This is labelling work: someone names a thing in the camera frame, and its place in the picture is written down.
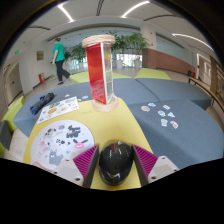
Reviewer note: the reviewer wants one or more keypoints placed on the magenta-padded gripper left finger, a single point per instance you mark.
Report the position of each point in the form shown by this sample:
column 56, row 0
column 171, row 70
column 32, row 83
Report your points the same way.
column 85, row 163

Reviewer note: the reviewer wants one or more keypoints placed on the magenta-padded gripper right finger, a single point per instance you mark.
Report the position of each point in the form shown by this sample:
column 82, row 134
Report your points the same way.
column 146, row 161

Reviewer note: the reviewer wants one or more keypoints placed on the black computer mouse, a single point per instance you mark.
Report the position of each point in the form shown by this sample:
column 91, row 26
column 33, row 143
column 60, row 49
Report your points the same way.
column 115, row 165

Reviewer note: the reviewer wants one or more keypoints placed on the white puppy print mouse pad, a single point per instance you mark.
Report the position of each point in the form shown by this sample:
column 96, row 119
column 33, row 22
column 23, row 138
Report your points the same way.
column 56, row 143

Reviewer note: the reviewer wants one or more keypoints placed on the small stickers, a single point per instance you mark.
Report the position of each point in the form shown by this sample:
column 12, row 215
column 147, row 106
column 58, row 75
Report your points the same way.
column 161, row 113

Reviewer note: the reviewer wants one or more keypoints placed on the grey sofa module with stickers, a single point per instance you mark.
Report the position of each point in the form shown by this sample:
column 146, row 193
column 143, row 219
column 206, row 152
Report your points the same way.
column 193, row 140

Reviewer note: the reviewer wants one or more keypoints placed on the white sticker sheet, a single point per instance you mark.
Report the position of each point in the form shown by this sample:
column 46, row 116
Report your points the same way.
column 58, row 109

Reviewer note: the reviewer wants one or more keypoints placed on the long grey sofa module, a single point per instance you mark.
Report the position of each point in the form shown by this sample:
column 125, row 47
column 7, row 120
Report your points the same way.
column 133, row 91

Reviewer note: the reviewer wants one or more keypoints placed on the folded dark blue umbrella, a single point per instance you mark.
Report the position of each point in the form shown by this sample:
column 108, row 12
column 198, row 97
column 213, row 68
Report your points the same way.
column 40, row 104

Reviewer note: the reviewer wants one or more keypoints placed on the small dark grey seat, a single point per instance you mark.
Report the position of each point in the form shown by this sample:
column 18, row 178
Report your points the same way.
column 5, row 135

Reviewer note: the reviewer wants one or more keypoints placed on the yellow-green ottoman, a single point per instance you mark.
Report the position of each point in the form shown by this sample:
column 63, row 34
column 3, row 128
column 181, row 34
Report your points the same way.
column 80, row 77
column 151, row 74

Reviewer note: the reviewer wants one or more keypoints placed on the yellow-green seat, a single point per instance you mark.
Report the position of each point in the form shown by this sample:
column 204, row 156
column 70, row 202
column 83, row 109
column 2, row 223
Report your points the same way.
column 13, row 113

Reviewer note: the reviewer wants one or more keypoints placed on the red display tower wooden ends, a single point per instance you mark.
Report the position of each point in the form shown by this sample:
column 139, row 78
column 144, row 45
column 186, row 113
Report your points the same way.
column 98, row 73

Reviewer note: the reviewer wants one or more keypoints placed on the wooden bench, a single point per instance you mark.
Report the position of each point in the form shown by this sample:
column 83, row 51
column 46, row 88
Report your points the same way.
column 206, row 91

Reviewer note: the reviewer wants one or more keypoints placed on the red fire extinguisher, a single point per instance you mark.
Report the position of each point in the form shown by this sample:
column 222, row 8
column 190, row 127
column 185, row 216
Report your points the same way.
column 41, row 78

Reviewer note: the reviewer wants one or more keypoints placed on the brown wooden counter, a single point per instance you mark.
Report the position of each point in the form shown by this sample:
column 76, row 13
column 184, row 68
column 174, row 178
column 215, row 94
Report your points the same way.
column 170, row 61

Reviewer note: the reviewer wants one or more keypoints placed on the person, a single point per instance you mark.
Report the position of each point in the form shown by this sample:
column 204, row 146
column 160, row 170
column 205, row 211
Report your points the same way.
column 60, row 56

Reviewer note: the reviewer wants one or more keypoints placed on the potted green plants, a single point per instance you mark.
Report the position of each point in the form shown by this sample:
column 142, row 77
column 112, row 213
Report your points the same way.
column 133, row 45

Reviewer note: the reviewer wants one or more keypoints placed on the ceiling light strips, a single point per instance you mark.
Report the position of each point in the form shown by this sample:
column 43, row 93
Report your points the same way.
column 65, row 12

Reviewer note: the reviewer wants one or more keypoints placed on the brown wall plaque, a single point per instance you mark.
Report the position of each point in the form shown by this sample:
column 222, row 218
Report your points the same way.
column 40, row 55

